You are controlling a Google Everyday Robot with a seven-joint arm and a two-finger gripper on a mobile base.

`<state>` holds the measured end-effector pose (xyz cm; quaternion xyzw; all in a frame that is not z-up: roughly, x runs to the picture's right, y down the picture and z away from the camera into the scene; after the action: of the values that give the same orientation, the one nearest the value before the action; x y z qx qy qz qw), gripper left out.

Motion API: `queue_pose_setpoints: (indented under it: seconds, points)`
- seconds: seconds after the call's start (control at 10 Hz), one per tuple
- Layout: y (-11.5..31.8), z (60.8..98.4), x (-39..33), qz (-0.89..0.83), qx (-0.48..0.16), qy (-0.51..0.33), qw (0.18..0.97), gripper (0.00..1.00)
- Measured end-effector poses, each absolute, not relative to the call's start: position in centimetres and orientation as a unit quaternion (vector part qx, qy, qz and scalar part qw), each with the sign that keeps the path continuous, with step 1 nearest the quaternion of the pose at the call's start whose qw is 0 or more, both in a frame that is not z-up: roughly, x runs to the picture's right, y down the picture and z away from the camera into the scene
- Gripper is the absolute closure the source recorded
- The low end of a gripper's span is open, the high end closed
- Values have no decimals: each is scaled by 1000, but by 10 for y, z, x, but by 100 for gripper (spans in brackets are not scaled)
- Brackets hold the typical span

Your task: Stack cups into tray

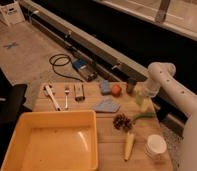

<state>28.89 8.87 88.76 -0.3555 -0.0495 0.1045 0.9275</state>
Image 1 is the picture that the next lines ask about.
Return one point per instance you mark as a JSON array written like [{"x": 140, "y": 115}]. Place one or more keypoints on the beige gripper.
[{"x": 141, "y": 93}]

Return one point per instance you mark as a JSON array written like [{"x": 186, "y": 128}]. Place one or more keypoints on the green translucent cup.
[{"x": 142, "y": 105}]

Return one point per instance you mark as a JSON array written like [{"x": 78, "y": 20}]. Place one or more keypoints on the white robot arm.
[{"x": 160, "y": 76}]

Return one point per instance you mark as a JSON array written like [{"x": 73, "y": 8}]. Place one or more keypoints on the white stacked cups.
[{"x": 155, "y": 146}]

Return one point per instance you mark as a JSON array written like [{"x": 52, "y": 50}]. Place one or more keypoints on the yellow plastic tray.
[{"x": 53, "y": 141}]

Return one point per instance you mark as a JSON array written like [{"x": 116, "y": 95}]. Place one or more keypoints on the orange block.
[{"x": 116, "y": 90}]

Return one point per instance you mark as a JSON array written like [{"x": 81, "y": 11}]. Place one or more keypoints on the green bean pod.
[{"x": 143, "y": 115}]

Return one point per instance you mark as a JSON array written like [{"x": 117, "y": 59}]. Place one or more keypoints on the wooden board table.
[{"x": 111, "y": 142}]

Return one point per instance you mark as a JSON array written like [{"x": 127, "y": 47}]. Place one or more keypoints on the blue sponge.
[{"x": 104, "y": 87}]

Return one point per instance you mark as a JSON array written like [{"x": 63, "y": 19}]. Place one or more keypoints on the blue folded cloth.
[{"x": 107, "y": 105}]

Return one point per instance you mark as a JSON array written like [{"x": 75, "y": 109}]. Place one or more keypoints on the brown pine cone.
[{"x": 122, "y": 122}]

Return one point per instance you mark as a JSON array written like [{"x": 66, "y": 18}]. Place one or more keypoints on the yellow corn cob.
[{"x": 130, "y": 138}]

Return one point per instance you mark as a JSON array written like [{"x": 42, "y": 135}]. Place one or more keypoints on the blue power adapter box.
[{"x": 84, "y": 70}]

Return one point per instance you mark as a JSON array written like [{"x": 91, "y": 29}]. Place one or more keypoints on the small metal box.
[{"x": 79, "y": 92}]

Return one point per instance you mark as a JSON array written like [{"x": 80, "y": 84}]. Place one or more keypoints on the silver fork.
[{"x": 66, "y": 91}]

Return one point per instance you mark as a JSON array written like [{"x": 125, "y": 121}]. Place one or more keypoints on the black chair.
[{"x": 11, "y": 106}]

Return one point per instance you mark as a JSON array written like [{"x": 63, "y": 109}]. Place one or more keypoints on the white cardboard box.
[{"x": 11, "y": 13}]

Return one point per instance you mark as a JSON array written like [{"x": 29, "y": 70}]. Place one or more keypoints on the white handled utensil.
[{"x": 48, "y": 92}]

